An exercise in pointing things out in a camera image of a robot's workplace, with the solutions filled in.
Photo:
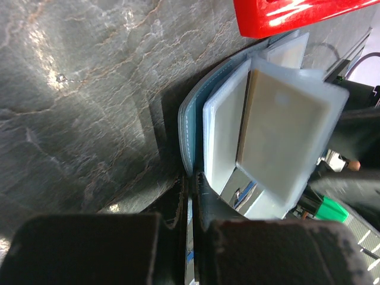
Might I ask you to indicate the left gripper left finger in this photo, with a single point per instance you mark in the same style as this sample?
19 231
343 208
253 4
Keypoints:
144 248

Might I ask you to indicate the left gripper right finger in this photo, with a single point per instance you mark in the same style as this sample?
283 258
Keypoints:
231 249

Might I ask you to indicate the blue leather card holder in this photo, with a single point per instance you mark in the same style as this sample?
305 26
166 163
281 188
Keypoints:
261 114

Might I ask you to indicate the red plastic bin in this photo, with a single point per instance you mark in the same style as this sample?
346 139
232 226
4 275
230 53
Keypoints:
259 19

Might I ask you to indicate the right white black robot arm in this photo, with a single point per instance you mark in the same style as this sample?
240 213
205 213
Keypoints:
356 138

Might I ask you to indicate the green plastic block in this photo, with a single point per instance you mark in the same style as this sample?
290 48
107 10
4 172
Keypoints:
331 210

